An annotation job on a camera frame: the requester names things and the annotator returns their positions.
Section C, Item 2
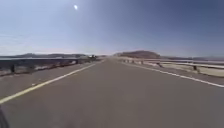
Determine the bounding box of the grey asphalt road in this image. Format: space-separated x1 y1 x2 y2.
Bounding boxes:
0 57 224 128

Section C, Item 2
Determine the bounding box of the grey metal guardrail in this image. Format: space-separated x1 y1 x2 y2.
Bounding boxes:
119 58 224 72
0 57 100 74

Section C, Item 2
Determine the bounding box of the pale roadside ground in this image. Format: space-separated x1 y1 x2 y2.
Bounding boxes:
133 60 224 79

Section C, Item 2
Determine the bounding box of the brown hill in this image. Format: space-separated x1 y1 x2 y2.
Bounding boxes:
113 50 162 60

